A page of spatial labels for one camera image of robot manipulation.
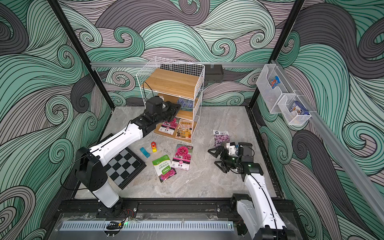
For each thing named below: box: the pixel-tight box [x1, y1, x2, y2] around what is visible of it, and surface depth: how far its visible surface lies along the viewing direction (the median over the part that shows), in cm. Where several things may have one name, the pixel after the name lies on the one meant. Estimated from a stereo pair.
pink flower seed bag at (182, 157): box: [171, 143, 194, 171], surface depth 94 cm
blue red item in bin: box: [270, 75, 281, 89], surface depth 85 cm
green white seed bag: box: [152, 154, 177, 183], surface depth 89 cm
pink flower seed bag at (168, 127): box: [158, 118, 177, 135], surface depth 106 cm
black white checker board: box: [104, 147, 147, 190], surface depth 85 cm
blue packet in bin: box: [289, 101, 310, 115], surface depth 67 cm
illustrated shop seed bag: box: [175, 118, 193, 140], surface depth 106 cm
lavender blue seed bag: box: [177, 97, 194, 110], surface depth 89 cm
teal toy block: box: [139, 147, 151, 158], surface depth 97 cm
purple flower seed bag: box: [213, 130, 230, 147], surface depth 103 cm
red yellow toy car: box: [151, 141, 158, 153], surface depth 97 cm
